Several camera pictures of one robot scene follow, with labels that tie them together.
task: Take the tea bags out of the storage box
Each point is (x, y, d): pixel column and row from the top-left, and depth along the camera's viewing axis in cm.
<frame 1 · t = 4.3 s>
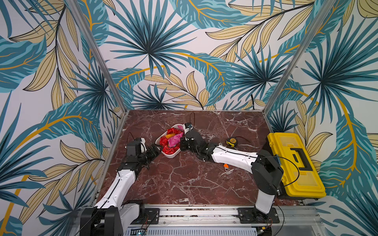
left hand: (159, 151, 84), fingers open
right hand: (180, 137, 85), fingers closed
yellow black toolbox: (301, 182, 70), point 17 cm above the table
yellow black tape measure: (232, 142, 100), point 4 cm above the table
pink tea bag packet: (174, 140, 89), point 13 cm above the table
yellow orange tea bag: (169, 135, 99), point 6 cm above the table

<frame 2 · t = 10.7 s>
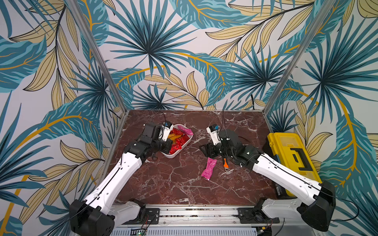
left hand: (170, 144, 76), fingers closed
right hand: (203, 145, 75), fingers open
pink tea bag packet: (206, 173, 87), point 3 cm above the table
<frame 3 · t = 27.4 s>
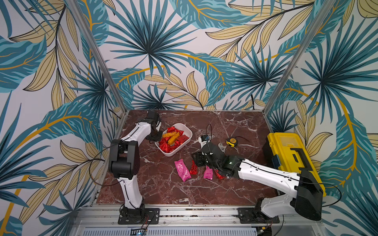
left hand: (155, 139, 95), fingers closed
right hand: (193, 154, 78), fingers open
pink tea bag: (182, 170, 87), point 4 cm above the table
small red tea bag: (194, 169, 89), point 3 cm above the table
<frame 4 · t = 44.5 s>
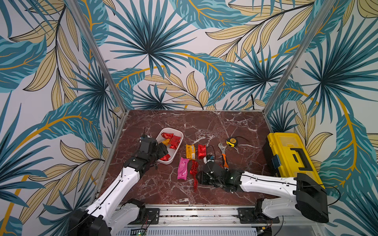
left hand: (162, 151, 82), fingers open
right hand: (196, 177, 79), fingers open
yellow orange tea bag: (190, 152, 96), point 2 cm above the table
flat red tea bag: (202, 151, 97), point 3 cm above the table
long thin red tea bag: (195, 185, 84), on the table
